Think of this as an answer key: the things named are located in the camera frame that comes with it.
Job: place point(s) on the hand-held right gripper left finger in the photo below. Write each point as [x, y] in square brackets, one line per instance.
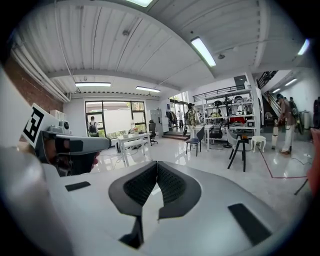
[120, 192]

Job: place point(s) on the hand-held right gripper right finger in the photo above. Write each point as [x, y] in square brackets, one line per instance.
[190, 195]

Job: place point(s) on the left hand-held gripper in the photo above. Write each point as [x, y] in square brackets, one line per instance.
[90, 143]

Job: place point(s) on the red wastebasket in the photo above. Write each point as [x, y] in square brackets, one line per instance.
[315, 160]

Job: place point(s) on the person's left hand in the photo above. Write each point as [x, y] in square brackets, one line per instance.
[82, 162]

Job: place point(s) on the black framed window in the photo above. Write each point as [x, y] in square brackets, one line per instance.
[117, 120]

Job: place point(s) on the white desk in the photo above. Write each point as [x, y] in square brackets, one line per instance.
[132, 138]

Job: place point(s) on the flower pot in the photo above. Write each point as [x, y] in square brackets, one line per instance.
[135, 130]

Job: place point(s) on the dark blue chair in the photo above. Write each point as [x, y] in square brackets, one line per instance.
[197, 138]

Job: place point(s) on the long ceiling light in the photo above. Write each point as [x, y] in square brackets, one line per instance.
[291, 81]
[203, 51]
[92, 84]
[303, 47]
[147, 89]

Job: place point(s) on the black mesh office chair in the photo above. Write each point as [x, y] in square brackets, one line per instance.
[216, 132]

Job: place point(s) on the grey chair with black legs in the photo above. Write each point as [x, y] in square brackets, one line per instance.
[236, 145]

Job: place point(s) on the white table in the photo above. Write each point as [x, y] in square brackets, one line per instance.
[207, 128]

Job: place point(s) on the white locker cabinet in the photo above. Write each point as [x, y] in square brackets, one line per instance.
[157, 122]

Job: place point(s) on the clothes rack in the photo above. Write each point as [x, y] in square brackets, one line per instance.
[171, 117]

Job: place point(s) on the white round stool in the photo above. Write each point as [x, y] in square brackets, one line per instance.
[258, 140]

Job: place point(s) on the white metal shelving rack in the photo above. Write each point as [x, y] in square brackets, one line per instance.
[230, 110]

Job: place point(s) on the white upright vacuum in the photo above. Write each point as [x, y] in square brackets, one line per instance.
[275, 136]

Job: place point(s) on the black metal leg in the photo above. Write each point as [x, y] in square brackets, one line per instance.
[301, 187]

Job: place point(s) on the white cylinder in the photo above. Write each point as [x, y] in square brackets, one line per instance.
[305, 119]

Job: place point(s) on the black railing staircase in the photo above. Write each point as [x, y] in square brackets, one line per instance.
[266, 77]

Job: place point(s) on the square ceiling light panel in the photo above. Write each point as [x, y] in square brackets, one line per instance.
[140, 2]

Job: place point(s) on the white wall pipes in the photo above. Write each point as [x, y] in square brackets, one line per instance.
[40, 75]

